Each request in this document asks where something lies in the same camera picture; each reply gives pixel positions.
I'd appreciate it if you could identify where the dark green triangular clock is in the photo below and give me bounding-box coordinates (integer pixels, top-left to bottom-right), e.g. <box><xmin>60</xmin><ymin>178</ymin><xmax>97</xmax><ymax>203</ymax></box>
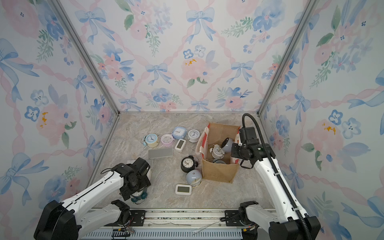
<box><xmin>131</xmin><ymin>189</ymin><xmax>148</xmax><ymax>205</ymax></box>

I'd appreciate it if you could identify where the white digital clock front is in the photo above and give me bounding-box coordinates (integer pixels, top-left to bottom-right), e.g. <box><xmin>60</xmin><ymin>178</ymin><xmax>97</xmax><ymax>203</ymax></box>
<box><xmin>175</xmin><ymin>184</ymin><xmax>192</xmax><ymax>196</ymax></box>

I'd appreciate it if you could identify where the blue dome alarm clock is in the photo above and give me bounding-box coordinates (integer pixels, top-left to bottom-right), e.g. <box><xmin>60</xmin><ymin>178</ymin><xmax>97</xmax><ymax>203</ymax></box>
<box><xmin>186</xmin><ymin>170</ymin><xmax>203</xmax><ymax>188</ymax></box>

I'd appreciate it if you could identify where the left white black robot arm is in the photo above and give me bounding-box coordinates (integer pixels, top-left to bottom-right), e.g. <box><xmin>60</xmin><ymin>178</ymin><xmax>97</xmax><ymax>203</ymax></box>
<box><xmin>34</xmin><ymin>158</ymin><xmax>151</xmax><ymax>240</ymax></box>

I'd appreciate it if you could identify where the black twin-bell alarm clock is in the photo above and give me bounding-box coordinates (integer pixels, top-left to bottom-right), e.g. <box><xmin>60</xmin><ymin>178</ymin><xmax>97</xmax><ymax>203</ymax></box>
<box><xmin>181</xmin><ymin>155</ymin><xmax>199</xmax><ymax>173</ymax></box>

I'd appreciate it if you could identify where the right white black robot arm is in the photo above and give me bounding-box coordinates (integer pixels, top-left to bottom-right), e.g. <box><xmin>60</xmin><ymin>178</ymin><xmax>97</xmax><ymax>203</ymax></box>
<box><xmin>231</xmin><ymin>127</ymin><xmax>321</xmax><ymax>240</ymax></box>

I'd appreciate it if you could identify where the grey blue oval clock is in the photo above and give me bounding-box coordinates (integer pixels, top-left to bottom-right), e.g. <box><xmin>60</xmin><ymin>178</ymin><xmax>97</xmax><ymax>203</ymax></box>
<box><xmin>221</xmin><ymin>138</ymin><xmax>234</xmax><ymax>153</ymax></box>

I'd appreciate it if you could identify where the grey flat mirror clock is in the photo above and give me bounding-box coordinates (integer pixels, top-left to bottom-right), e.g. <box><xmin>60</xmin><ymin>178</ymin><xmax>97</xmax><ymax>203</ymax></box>
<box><xmin>148</xmin><ymin>148</ymin><xmax>174</xmax><ymax>159</ymax></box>

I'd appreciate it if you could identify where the blue square alarm clock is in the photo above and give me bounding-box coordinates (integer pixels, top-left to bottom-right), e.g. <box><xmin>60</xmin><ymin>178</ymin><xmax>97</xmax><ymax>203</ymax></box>
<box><xmin>172</xmin><ymin>127</ymin><xmax>188</xmax><ymax>140</ymax></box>

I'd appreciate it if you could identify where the aluminium front rail frame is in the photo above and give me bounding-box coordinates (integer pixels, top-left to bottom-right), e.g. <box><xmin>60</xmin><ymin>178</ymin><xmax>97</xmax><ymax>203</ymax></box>
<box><xmin>53</xmin><ymin>206</ymin><xmax>316</xmax><ymax>240</ymax></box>

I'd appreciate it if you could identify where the pink round alarm clock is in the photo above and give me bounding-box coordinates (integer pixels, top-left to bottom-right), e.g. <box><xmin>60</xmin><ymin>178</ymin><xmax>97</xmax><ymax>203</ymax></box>
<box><xmin>161</xmin><ymin>134</ymin><xmax>174</xmax><ymax>147</ymax></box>

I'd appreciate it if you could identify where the small white digital clock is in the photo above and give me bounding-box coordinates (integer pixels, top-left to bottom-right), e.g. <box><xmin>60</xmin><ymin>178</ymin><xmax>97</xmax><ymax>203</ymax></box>
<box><xmin>175</xmin><ymin>139</ymin><xmax>187</xmax><ymax>152</ymax></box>

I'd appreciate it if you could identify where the black corrugated cable conduit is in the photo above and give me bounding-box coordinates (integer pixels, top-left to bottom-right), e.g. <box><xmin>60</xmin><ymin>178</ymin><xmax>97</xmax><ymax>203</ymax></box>
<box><xmin>242</xmin><ymin>113</ymin><xmax>313</xmax><ymax>240</ymax></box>

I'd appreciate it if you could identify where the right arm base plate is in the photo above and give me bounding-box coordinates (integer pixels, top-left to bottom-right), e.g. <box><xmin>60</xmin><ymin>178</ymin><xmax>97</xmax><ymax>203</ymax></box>
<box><xmin>221</xmin><ymin>210</ymin><xmax>250</xmax><ymax>227</ymax></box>

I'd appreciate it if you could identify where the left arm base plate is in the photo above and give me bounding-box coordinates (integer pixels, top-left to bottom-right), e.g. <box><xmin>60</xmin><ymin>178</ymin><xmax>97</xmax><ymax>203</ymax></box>
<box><xmin>102</xmin><ymin>210</ymin><xmax>146</xmax><ymax>227</ymax></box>

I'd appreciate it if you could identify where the white round alarm clock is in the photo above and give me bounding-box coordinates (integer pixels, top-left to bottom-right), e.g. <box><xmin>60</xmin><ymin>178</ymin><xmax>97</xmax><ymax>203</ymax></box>
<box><xmin>188</xmin><ymin>129</ymin><xmax>201</xmax><ymax>143</ymax></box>

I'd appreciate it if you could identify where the light blue twin-bell clock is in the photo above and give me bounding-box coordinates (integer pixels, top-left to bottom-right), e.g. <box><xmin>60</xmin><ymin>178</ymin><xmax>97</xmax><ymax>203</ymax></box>
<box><xmin>214</xmin><ymin>160</ymin><xmax>226</xmax><ymax>165</ymax></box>

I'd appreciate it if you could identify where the white round clock with legs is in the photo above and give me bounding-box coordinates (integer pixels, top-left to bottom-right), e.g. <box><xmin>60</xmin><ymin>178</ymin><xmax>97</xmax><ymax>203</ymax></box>
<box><xmin>210</xmin><ymin>144</ymin><xmax>226</xmax><ymax>160</ymax></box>

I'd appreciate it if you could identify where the blue twin-bell clock beige base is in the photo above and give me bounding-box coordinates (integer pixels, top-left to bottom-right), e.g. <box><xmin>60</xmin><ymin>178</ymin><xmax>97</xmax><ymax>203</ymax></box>
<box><xmin>142</xmin><ymin>134</ymin><xmax>159</xmax><ymax>148</ymax></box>

